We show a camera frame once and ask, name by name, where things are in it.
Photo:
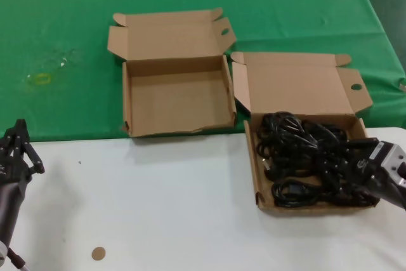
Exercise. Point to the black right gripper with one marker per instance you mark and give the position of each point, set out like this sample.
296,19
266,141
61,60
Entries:
361,166

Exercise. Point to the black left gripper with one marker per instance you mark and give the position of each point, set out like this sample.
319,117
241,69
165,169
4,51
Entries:
12,171

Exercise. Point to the open cardboard box, torn rim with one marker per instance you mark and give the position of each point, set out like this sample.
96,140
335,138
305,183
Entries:
177,99

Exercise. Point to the clear tape scrap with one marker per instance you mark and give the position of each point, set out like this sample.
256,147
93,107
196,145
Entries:
63,61

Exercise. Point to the round brown cardboard disc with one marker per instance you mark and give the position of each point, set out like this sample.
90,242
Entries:
98,253

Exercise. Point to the green tablecloth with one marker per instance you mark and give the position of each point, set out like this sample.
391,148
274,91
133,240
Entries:
63,14

